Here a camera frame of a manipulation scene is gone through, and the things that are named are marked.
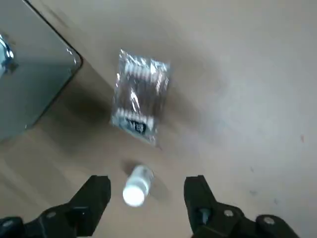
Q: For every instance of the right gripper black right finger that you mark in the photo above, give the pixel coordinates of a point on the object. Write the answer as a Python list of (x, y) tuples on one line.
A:
[(210, 218)]

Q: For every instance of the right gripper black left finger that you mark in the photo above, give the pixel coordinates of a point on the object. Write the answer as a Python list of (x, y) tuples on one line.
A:
[(81, 213)]

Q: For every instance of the small white medicine bottle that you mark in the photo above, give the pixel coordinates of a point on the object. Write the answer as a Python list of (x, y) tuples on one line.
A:
[(137, 188)]

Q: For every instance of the clear iodophor cotton swab packet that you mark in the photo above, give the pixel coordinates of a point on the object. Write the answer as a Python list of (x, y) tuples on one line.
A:
[(141, 99)]

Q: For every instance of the silver aluminium medical kit case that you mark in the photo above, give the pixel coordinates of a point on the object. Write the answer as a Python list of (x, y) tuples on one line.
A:
[(32, 74)]

